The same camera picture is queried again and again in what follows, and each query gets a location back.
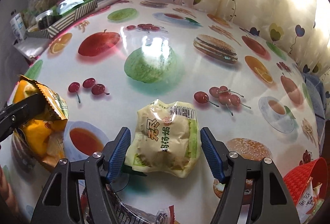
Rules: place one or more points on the black snack packet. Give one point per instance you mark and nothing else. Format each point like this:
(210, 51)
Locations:
(139, 213)

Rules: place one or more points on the striped cardboard box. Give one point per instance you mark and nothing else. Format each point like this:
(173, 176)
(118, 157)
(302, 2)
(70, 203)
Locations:
(69, 17)

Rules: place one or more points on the pale yellow-green snack packet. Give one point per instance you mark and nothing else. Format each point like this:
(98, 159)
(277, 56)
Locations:
(165, 141)

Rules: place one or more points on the yellow chip packet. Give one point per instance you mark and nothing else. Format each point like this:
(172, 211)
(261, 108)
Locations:
(41, 133)

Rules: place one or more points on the red woven plastic basket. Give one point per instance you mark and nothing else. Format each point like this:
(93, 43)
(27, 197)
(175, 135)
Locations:
(296, 182)

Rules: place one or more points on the round dark-lid container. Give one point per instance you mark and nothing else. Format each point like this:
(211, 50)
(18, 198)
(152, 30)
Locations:
(44, 19)

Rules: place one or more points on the white carton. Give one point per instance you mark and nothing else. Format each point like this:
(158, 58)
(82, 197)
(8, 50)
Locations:
(18, 26)

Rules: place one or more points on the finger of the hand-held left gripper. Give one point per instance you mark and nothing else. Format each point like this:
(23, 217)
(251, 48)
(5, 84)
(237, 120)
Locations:
(25, 107)

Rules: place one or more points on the white flat box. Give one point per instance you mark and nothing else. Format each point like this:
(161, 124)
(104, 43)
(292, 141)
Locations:
(31, 49)

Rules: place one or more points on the food printed tablecloth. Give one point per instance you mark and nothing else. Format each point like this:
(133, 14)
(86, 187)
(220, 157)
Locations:
(180, 58)

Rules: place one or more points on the white orange snack packet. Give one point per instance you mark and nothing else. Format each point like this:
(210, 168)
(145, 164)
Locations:
(310, 198)

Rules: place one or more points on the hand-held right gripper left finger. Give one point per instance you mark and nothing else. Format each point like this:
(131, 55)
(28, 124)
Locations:
(118, 154)

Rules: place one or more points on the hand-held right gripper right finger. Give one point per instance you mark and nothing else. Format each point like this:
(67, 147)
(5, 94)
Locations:
(210, 154)

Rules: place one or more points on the silver green foil bag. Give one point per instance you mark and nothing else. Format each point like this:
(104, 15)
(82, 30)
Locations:
(69, 4)

